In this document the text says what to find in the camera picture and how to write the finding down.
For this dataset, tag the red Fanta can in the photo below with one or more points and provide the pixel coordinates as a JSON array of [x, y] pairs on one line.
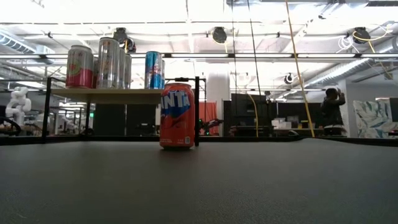
[[177, 118]]

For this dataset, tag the silver blue Red Bull can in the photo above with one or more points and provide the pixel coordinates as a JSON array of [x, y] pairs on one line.
[[153, 70], [163, 74]]

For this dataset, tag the white Celsius can black lid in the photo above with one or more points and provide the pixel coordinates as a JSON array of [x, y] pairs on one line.
[[108, 62]]

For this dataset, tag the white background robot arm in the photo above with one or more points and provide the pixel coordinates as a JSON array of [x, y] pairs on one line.
[[18, 104], [70, 123]]

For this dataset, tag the wooden shelf board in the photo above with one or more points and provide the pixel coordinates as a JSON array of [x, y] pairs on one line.
[[109, 96]]

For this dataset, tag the black shelf leg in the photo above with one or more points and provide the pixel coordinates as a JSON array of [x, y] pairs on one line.
[[87, 119], [46, 109]]

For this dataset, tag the red background panel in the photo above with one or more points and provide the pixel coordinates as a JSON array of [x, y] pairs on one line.
[[207, 113]]

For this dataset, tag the background robot with green lights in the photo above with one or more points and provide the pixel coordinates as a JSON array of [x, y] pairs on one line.
[[211, 124]]

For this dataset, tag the ceiling light strip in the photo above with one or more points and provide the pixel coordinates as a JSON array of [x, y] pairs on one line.
[[264, 55], [379, 55], [326, 55], [31, 56], [199, 55], [138, 55]]

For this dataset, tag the white cardboard box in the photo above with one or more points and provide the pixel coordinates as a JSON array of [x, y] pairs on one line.
[[281, 124]]

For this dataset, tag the black background partition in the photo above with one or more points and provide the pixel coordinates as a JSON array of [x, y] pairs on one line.
[[304, 113]]

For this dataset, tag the person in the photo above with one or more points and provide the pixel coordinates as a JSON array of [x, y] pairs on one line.
[[331, 112]]

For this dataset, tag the silver ventilation duct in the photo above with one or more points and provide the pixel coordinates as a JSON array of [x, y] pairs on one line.
[[357, 63], [15, 45]]

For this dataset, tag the black aluminium table frame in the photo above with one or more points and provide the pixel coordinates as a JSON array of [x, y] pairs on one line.
[[370, 142]]

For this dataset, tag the abstract wall painting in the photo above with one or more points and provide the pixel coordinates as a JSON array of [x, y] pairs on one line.
[[373, 119]]

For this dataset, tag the black wall monitor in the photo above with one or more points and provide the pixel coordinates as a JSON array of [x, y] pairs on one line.
[[394, 109]]

